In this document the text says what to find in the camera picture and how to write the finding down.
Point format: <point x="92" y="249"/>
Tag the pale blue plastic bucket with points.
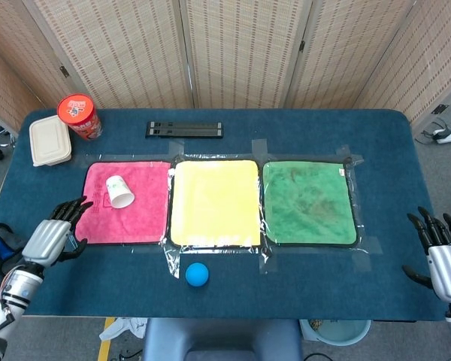
<point x="336" y="331"/>

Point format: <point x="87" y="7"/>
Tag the black blue bag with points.
<point x="0" y="244"/>

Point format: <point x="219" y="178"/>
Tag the beige lidded lunch box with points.
<point x="49" y="141"/>

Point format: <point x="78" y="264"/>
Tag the black flat bar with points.
<point x="186" y="125"/>
<point x="186" y="133"/>

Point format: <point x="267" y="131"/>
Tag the woven folding screen panel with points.
<point x="240" y="52"/>
<point x="436" y="64"/>
<point x="7" y="75"/>
<point x="345" y="56"/>
<point x="116" y="52"/>

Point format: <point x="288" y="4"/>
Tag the yellow towel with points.
<point x="214" y="203"/>

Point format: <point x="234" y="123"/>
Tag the clear tape strip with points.
<point x="348" y="155"/>
<point x="172" y="263"/>
<point x="268" y="261"/>
<point x="260" y="146"/>

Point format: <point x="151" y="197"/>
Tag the pink towel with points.
<point x="139" y="210"/>

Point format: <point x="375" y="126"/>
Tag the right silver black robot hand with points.
<point x="449" y="267"/>

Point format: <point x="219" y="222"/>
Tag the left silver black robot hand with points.
<point x="47" y="237"/>

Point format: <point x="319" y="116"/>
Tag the red lidded snack canister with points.
<point x="79" y="113"/>

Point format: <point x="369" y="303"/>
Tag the white crumpled cloth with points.
<point x="124" y="328"/>

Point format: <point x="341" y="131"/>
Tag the blue ball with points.
<point x="197" y="275"/>

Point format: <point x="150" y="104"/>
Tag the white paper cup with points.
<point x="118" y="193"/>

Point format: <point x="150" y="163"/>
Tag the green towel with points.
<point x="308" y="203"/>

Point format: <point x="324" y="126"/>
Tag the blue felt table cover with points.
<point x="323" y="286"/>

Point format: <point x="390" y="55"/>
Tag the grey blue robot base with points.
<point x="221" y="340"/>

